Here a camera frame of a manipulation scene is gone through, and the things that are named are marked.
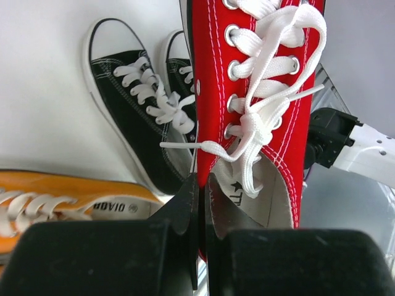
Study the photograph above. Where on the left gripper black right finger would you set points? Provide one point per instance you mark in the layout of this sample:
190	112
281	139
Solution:
244	258

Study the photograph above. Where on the right black sneaker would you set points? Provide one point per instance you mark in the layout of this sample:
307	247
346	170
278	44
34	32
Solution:
175	67

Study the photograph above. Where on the left black sneaker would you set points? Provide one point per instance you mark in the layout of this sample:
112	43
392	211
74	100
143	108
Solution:
133	99

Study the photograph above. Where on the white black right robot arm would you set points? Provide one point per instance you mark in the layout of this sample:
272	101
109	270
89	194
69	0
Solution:
337	139

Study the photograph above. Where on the right orange sneaker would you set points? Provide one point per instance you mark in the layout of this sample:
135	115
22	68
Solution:
29	197

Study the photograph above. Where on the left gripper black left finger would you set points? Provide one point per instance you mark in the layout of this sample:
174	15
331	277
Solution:
154	256

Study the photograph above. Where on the black sneaker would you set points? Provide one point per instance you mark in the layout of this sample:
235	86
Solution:
175	67
133	99

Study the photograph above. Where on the red sneaker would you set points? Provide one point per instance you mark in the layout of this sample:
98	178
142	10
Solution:
254	69

